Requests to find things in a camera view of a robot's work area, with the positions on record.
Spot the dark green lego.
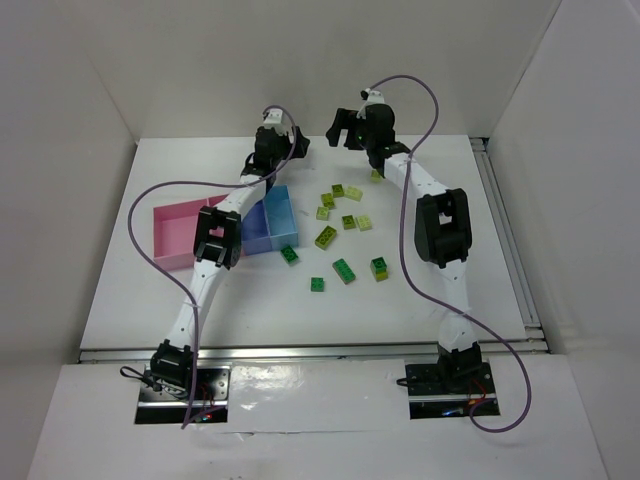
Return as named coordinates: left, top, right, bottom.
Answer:
left=280, top=245, right=299, bottom=265

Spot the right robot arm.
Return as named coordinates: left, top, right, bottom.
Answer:
left=326, top=102, right=482, bottom=391

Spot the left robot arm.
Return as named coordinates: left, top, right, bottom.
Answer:
left=150, top=126, right=310, bottom=391

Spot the lone pale lime lego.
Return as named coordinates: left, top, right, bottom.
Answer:
left=370, top=170, right=383, bottom=183

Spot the lime sloped lego brick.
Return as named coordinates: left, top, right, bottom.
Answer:
left=344, top=185, right=363, bottom=202

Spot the lime lego brick upside down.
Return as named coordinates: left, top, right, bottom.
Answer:
left=331, top=184, right=345, bottom=198

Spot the lime lego brick left edge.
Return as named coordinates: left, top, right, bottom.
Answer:
left=321, top=193, right=335, bottom=209

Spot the light blue container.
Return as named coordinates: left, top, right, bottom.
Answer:
left=263, top=185, right=299, bottom=250

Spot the pale lime sloped lego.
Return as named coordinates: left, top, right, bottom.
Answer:
left=316, top=206, right=330, bottom=221

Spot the purple blue container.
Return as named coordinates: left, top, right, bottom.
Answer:
left=242, top=201, right=272, bottom=256

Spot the pale lime lego brick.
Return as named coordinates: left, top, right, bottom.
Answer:
left=355, top=215, right=373, bottom=231

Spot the lime square lego hollow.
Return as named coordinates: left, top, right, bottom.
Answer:
left=342, top=215, right=356, bottom=230

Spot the lime long lego brick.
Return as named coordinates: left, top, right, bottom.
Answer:
left=314, top=225, right=337, bottom=250

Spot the pink container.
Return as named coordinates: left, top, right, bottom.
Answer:
left=153, top=192, right=246, bottom=271

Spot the lime green stacked lego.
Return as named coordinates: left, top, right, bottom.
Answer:
left=370, top=257, right=389, bottom=282

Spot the green long lego brick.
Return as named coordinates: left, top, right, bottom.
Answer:
left=332, top=258, right=356, bottom=285

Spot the green small lego brick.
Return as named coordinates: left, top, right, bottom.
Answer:
left=310, top=277, right=325, bottom=293

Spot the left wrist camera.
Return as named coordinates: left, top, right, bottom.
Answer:
left=263, top=108, right=284, bottom=128

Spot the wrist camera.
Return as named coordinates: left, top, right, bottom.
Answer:
left=360, top=88, right=385, bottom=105
left=263, top=108, right=284, bottom=128

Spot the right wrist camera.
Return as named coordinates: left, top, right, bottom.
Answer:
left=360, top=88, right=385, bottom=105

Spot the aluminium rail right side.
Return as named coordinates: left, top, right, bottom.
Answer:
left=469, top=137, right=542, bottom=330

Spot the aluminium rail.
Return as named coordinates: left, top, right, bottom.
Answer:
left=469, top=137, right=542, bottom=330
left=77, top=339, right=551, bottom=364

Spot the aluminium rail front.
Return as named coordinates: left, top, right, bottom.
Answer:
left=77, top=339, right=551, bottom=364

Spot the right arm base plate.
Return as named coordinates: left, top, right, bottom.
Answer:
left=396, top=362, right=500, bottom=420

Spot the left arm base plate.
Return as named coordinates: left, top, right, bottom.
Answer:
left=130, top=366, right=231, bottom=425

